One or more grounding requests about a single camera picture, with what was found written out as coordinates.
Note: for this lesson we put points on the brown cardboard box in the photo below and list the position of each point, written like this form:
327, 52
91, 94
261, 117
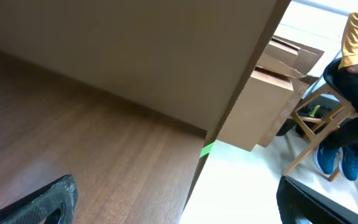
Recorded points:
255, 109

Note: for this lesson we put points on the seated person yellow shirt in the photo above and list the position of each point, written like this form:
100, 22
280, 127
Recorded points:
344, 139

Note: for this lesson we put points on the flat cardboard sheets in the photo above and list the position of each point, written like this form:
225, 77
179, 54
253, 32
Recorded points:
294, 61

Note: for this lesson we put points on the wooden stool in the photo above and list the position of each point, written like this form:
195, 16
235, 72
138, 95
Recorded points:
316, 129

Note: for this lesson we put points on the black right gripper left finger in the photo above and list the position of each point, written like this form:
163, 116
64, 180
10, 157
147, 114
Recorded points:
53, 203

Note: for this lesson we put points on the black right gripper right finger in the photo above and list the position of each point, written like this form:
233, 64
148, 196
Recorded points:
298, 203

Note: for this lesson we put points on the green tape strip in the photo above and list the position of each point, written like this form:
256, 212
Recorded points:
206, 150

